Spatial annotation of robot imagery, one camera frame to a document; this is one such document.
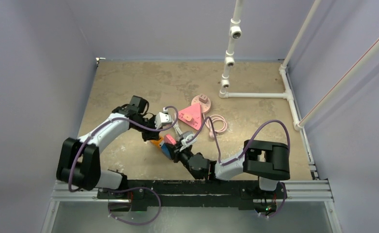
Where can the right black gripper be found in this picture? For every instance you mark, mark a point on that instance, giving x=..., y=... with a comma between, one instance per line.
x=179, y=147

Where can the pink square plug adapter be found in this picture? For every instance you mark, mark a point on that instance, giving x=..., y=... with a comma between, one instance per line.
x=169, y=139

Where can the white pvc pipe frame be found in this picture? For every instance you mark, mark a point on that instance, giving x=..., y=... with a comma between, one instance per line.
x=233, y=75

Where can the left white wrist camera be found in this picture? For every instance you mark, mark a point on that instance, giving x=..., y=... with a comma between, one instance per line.
x=162, y=119

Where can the light pink small plug adapter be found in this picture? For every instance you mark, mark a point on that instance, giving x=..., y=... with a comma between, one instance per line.
x=203, y=98

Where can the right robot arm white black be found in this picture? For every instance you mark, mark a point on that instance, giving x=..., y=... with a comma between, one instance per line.
x=269, y=161

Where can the aluminium rail frame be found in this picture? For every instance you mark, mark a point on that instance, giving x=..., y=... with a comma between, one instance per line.
x=298, y=191

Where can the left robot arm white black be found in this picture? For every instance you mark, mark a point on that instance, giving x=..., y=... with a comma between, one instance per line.
x=79, y=162

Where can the blue cube socket adapter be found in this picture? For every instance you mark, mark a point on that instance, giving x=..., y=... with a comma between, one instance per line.
x=168, y=150

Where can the orange power strip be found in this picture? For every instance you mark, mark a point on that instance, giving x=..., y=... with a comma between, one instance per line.
x=158, y=143

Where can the pink triangular power strip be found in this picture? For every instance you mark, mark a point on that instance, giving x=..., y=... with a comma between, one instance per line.
x=195, y=111

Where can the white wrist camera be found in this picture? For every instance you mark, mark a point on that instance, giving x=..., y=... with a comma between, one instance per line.
x=186, y=140
x=162, y=119

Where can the pink plug on triangular strip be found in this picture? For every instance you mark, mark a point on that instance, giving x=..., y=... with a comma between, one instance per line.
x=187, y=117

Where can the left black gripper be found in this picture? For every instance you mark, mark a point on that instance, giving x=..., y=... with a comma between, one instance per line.
x=151, y=135

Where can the pink round power strip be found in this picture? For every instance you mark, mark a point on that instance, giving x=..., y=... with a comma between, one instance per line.
x=205, y=107

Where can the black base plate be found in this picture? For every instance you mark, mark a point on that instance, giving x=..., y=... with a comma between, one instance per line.
x=240, y=194

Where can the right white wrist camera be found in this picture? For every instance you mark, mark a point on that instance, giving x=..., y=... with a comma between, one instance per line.
x=186, y=140

